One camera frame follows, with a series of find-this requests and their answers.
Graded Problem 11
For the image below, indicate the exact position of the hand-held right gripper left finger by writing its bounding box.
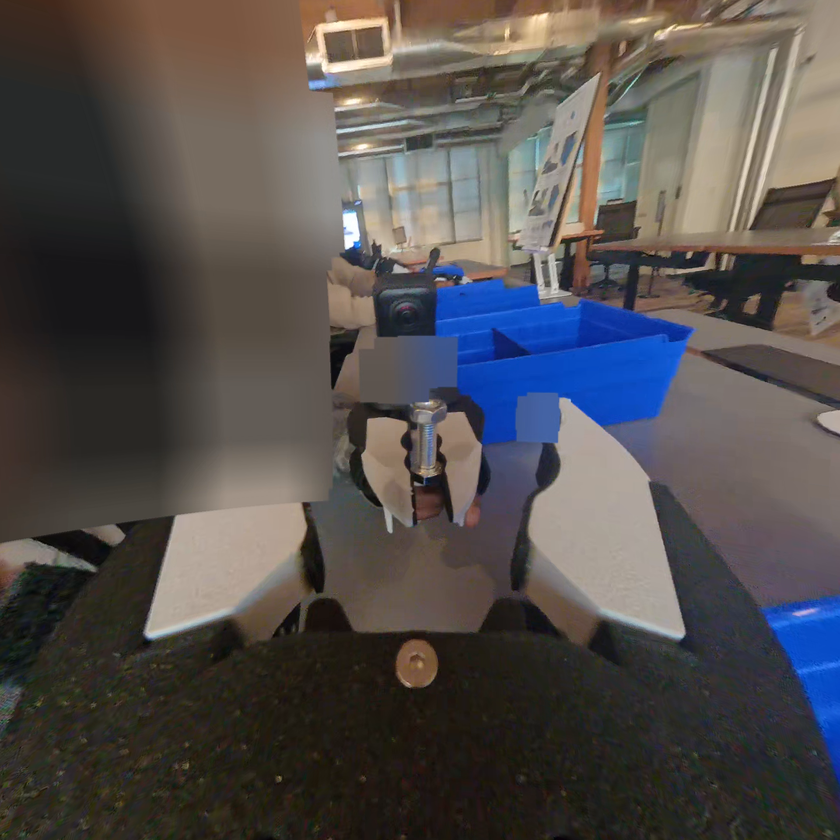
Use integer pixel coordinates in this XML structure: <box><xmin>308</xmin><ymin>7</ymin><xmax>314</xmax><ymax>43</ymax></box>
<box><xmin>143</xmin><ymin>502</ymin><xmax>327</xmax><ymax>645</ymax></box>

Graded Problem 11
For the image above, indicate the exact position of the printed poster board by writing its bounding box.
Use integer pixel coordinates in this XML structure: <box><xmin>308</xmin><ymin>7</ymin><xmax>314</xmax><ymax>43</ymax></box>
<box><xmin>518</xmin><ymin>72</ymin><xmax>602</xmax><ymax>253</ymax></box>

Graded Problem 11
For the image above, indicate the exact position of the person's left hand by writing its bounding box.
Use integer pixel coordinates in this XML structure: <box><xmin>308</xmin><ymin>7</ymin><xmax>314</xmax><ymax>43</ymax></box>
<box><xmin>417</xmin><ymin>489</ymin><xmax>484</xmax><ymax>528</ymax></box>

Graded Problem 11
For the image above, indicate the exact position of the wooden pillar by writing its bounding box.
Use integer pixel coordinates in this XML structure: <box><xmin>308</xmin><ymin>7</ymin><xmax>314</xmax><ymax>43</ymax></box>
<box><xmin>577</xmin><ymin>39</ymin><xmax>613</xmax><ymax>290</ymax></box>

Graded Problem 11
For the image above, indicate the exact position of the wooden desk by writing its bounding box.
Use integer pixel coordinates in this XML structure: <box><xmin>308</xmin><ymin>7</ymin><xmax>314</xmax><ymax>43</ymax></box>
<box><xmin>587</xmin><ymin>226</ymin><xmax>840</xmax><ymax>315</ymax></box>

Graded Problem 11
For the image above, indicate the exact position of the ceiling air vent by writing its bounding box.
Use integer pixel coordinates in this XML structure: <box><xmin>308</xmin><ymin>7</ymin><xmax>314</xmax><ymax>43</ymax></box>
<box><xmin>315</xmin><ymin>18</ymin><xmax>395</xmax><ymax>73</ymax></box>

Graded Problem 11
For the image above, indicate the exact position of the blue divided parts bin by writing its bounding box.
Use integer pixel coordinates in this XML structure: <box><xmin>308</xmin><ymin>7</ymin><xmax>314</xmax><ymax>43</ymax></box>
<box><xmin>435</xmin><ymin>301</ymin><xmax>695</xmax><ymax>444</ymax></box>

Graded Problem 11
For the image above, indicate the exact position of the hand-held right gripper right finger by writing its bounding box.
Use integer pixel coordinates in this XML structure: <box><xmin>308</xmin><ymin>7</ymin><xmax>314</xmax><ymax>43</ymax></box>
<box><xmin>511</xmin><ymin>395</ymin><xmax>688</xmax><ymax>645</ymax></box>

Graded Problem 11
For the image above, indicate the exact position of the blue plastic bin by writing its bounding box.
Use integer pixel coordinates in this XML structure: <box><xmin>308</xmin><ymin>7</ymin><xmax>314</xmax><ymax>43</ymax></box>
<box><xmin>761</xmin><ymin>600</ymin><xmax>840</xmax><ymax>742</ymax></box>
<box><xmin>435</xmin><ymin>281</ymin><xmax>540</xmax><ymax>322</ymax></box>

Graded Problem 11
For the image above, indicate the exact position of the steel hex bolt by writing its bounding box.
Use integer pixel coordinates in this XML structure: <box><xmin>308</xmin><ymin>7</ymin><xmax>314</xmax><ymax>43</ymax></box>
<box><xmin>412</xmin><ymin>420</ymin><xmax>446</xmax><ymax>490</ymax></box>

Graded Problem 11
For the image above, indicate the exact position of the black table cable hatch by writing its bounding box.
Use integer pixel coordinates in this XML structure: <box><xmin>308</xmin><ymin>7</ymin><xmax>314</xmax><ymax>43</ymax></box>
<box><xmin>701</xmin><ymin>343</ymin><xmax>840</xmax><ymax>409</ymax></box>

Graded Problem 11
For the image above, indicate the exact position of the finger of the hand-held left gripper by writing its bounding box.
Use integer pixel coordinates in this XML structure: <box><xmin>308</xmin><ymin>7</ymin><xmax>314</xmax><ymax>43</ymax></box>
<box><xmin>362</xmin><ymin>417</ymin><xmax>416</xmax><ymax>534</ymax></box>
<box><xmin>437</xmin><ymin>419</ymin><xmax>484</xmax><ymax>525</ymax></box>

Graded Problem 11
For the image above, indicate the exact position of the white poster stand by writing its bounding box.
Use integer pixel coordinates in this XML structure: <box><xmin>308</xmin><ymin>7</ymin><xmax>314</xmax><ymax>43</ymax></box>
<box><xmin>532</xmin><ymin>251</ymin><xmax>567</xmax><ymax>294</ymax></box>

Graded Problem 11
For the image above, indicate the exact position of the black office chair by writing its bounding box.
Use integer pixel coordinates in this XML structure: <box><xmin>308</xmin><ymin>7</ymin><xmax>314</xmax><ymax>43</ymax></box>
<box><xmin>591</xmin><ymin>200</ymin><xmax>642</xmax><ymax>294</ymax></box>
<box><xmin>682</xmin><ymin>177</ymin><xmax>839</xmax><ymax>329</ymax></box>

